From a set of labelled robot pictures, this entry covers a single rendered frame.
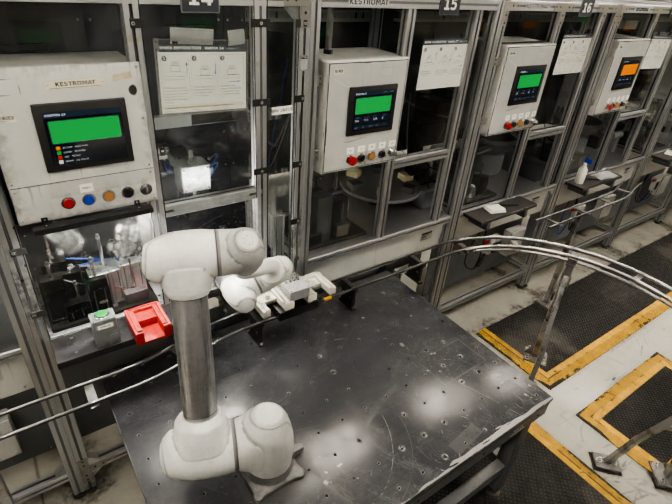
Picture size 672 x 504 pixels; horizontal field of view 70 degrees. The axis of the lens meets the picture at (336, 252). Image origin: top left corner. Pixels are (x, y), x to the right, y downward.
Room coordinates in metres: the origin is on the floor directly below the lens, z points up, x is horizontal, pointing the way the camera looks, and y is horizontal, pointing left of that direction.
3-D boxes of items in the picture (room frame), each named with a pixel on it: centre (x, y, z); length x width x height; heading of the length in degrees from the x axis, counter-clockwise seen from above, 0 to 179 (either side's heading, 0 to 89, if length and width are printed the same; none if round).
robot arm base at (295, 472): (0.98, 0.15, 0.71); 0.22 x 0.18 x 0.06; 128
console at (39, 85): (1.46, 0.88, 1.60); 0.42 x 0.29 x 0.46; 128
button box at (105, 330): (1.27, 0.80, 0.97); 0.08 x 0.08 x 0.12; 38
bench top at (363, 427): (1.35, -0.02, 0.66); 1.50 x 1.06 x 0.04; 128
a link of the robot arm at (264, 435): (0.96, 0.17, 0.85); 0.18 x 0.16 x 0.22; 108
